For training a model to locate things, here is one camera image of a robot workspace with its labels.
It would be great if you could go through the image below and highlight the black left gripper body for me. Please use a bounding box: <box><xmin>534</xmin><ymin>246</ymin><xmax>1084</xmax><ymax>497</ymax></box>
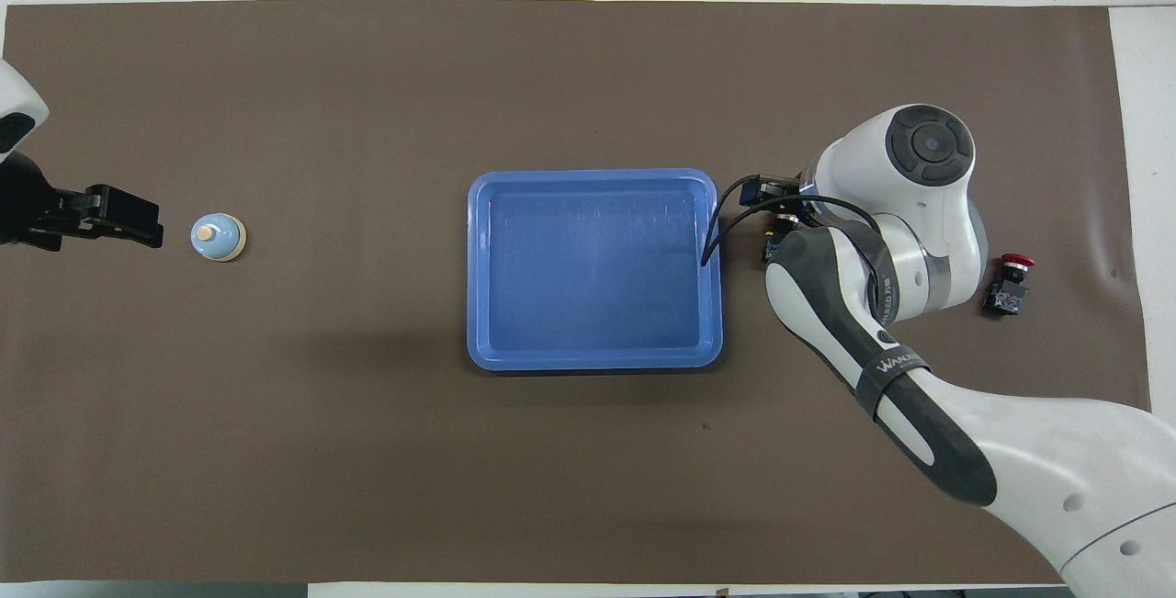
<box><xmin>0</xmin><ymin>152</ymin><xmax>93</xmax><ymax>252</ymax></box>

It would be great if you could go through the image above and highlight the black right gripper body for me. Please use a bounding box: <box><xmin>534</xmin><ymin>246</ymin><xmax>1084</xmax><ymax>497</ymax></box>
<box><xmin>740</xmin><ymin>174</ymin><xmax>805</xmax><ymax>209</ymax></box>

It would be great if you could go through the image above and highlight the yellow mushroom push button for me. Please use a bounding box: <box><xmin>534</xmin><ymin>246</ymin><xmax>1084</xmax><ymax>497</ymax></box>
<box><xmin>761</xmin><ymin>217</ymin><xmax>797</xmax><ymax>268</ymax></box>

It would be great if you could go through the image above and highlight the light blue call bell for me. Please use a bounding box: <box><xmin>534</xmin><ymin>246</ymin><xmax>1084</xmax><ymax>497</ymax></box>
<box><xmin>190</xmin><ymin>212</ymin><xmax>247</xmax><ymax>264</ymax></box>

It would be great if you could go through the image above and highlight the red mushroom push button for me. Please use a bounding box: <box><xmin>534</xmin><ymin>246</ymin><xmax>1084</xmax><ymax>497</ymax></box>
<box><xmin>983</xmin><ymin>253</ymin><xmax>1035</xmax><ymax>316</ymax></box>

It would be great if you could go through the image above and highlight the blue plastic tray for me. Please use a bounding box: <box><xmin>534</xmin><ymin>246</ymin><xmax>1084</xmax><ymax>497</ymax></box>
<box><xmin>466</xmin><ymin>168</ymin><xmax>724</xmax><ymax>372</ymax></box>

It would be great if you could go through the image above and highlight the brown table mat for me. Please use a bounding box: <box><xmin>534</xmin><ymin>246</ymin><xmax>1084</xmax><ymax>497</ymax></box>
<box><xmin>0</xmin><ymin>0</ymin><xmax>1157</xmax><ymax>585</ymax></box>

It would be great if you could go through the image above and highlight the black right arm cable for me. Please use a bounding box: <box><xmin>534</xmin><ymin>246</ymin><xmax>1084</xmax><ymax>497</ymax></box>
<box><xmin>700</xmin><ymin>177</ymin><xmax>885</xmax><ymax>268</ymax></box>

